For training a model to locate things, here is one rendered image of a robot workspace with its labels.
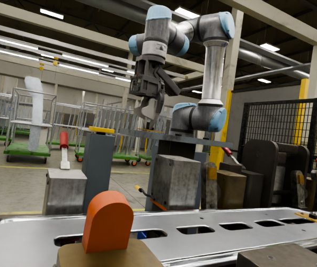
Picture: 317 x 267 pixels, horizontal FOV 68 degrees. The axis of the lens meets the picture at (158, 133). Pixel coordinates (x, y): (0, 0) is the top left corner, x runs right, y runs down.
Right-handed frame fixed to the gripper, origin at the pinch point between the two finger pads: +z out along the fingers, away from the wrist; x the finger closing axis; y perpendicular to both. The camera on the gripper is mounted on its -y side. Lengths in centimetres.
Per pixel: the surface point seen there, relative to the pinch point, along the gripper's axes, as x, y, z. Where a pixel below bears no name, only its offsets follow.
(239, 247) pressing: 39.5, 6.1, 18.7
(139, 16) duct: -980, -504, -545
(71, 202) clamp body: 16.7, 26.7, 17.1
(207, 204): 21.8, -5.6, 18.3
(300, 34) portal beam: -152, -398, -206
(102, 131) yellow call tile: -0.4, 15.3, 3.7
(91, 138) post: -0.4, 18.2, 5.7
